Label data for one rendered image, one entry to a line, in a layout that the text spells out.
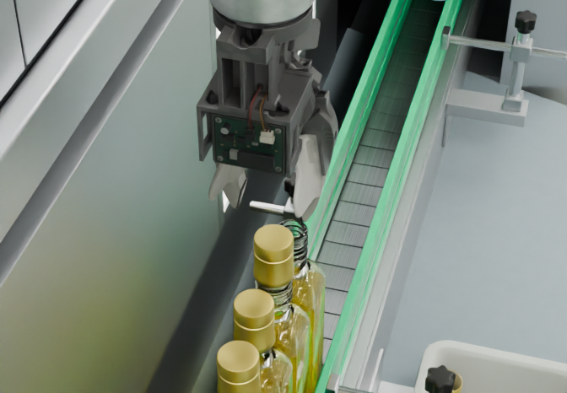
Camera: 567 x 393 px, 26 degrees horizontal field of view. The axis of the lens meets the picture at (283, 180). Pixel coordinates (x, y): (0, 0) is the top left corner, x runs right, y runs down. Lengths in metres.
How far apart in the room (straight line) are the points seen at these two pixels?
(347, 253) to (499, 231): 0.31
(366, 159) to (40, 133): 0.80
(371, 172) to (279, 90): 0.70
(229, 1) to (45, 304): 0.26
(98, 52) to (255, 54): 0.15
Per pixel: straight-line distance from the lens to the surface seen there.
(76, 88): 0.91
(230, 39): 0.84
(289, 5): 0.84
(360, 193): 1.55
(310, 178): 0.96
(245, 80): 0.86
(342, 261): 1.46
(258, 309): 1.01
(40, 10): 0.89
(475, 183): 1.78
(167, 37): 1.06
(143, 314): 1.14
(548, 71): 1.95
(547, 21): 1.90
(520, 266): 1.67
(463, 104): 1.74
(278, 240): 1.04
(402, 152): 1.48
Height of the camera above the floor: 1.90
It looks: 41 degrees down
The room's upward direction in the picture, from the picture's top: straight up
